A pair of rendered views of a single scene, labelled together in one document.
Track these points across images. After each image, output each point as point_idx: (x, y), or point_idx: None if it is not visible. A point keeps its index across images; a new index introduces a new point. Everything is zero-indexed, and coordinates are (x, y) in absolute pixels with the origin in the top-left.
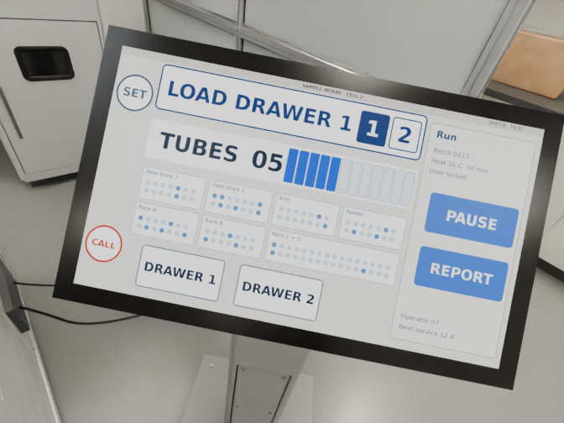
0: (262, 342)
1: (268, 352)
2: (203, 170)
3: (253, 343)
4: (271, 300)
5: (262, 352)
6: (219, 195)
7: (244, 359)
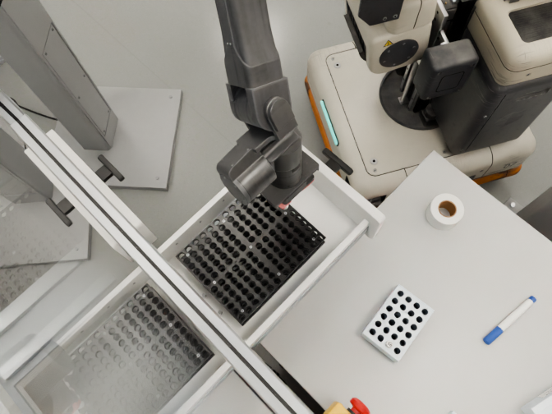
0: (25, 15)
1: (33, 18)
2: None
3: (25, 22)
4: None
5: (33, 23)
6: None
7: (38, 43)
